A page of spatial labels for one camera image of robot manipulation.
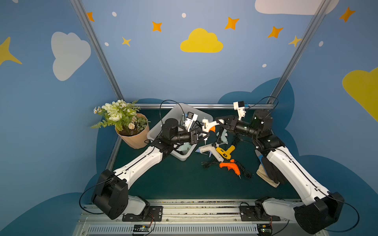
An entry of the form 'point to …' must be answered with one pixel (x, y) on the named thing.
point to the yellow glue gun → (226, 154)
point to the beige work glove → (262, 174)
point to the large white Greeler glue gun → (211, 149)
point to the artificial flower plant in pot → (132, 127)
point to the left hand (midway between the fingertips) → (209, 132)
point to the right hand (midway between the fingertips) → (218, 118)
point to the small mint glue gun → (184, 147)
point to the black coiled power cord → (206, 164)
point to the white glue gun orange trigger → (209, 126)
